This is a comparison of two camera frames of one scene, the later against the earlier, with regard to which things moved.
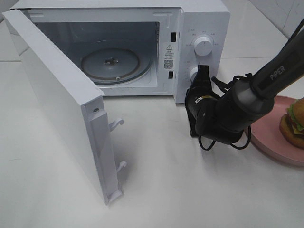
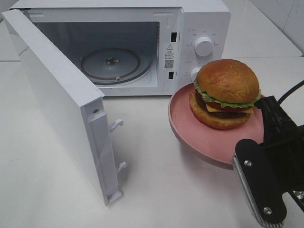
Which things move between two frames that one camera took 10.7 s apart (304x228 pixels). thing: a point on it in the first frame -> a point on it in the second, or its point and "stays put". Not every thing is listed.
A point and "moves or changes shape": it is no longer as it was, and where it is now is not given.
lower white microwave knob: (193, 73) stays put
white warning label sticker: (169, 55) stays put
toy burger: (291, 125) moves or changes shape
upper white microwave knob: (203, 46) stays put
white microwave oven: (137, 49) stays put
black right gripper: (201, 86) -> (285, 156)
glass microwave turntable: (115, 66) stays put
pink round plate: (265, 133) moves or changes shape
